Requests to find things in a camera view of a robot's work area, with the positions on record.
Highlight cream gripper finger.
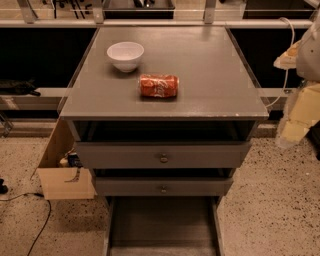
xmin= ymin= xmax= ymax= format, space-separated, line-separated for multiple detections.
xmin=273 ymin=41 xmax=301 ymax=70
xmin=276 ymin=83 xmax=320 ymax=149

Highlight red coke can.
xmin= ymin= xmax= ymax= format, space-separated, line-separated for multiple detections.
xmin=139 ymin=74 xmax=179 ymax=98

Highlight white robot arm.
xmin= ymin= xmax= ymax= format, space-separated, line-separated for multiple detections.
xmin=274 ymin=13 xmax=320 ymax=148

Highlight grey drawer cabinet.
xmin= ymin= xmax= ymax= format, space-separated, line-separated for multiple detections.
xmin=61 ymin=26 xmax=268 ymax=196

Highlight grey open bottom drawer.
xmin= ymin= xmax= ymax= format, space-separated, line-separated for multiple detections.
xmin=103 ymin=197 xmax=225 ymax=256

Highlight grey middle drawer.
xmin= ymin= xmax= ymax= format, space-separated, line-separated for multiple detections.
xmin=94 ymin=177 xmax=233 ymax=196

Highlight grey top drawer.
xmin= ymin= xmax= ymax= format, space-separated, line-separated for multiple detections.
xmin=75 ymin=142 xmax=250 ymax=169

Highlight white ceramic bowl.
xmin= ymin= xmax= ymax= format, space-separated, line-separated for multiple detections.
xmin=107 ymin=42 xmax=144 ymax=73

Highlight wooden side box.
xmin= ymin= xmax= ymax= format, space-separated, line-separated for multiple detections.
xmin=37 ymin=120 xmax=96 ymax=200

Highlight black object on shelf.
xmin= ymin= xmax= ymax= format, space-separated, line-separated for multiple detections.
xmin=0 ymin=79 xmax=41 ymax=97

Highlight white hanging cable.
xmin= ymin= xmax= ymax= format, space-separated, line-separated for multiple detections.
xmin=265 ymin=16 xmax=297 ymax=109

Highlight grey metal rail frame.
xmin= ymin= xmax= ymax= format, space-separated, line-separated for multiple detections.
xmin=0 ymin=0 xmax=313 ymax=29

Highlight black floor cable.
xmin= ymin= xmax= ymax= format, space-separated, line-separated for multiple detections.
xmin=0 ymin=191 xmax=53 ymax=256

